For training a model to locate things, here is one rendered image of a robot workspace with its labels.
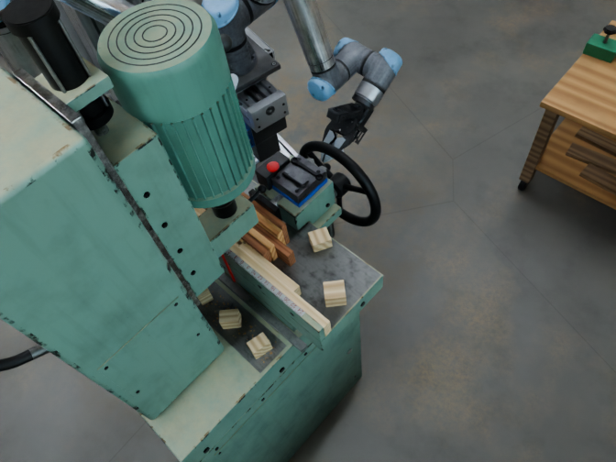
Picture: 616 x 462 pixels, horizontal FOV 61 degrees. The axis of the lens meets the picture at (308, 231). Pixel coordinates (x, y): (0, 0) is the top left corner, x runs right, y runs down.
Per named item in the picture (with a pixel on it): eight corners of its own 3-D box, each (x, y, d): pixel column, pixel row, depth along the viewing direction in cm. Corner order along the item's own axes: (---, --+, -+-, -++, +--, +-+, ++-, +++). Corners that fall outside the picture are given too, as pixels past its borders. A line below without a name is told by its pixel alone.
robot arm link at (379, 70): (383, 52, 155) (407, 65, 152) (363, 84, 156) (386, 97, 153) (378, 41, 147) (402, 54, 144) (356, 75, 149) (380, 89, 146)
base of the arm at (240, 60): (203, 61, 176) (195, 37, 168) (241, 41, 180) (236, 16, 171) (226, 84, 169) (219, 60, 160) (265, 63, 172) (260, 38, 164)
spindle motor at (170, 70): (275, 166, 99) (241, 23, 73) (205, 226, 93) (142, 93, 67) (214, 125, 106) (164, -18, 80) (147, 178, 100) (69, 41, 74)
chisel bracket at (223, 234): (260, 225, 117) (254, 203, 110) (214, 267, 113) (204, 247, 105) (238, 208, 121) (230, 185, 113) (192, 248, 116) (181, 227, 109)
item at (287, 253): (296, 261, 121) (293, 250, 117) (290, 267, 120) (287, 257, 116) (230, 209, 131) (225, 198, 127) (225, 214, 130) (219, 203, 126)
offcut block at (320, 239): (308, 239, 124) (307, 232, 121) (326, 234, 124) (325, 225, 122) (313, 252, 122) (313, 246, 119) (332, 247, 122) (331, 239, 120)
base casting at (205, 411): (360, 292, 136) (359, 277, 128) (193, 470, 117) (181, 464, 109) (244, 204, 155) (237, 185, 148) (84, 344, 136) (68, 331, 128)
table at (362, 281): (409, 259, 125) (411, 247, 120) (324, 353, 115) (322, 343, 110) (239, 143, 151) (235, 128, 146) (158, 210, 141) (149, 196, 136)
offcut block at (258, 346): (249, 349, 121) (246, 343, 118) (265, 337, 122) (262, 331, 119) (256, 359, 120) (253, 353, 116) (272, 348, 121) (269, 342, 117)
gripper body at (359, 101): (357, 147, 156) (379, 112, 154) (346, 138, 148) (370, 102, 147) (338, 135, 159) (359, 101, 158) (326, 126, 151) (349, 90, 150)
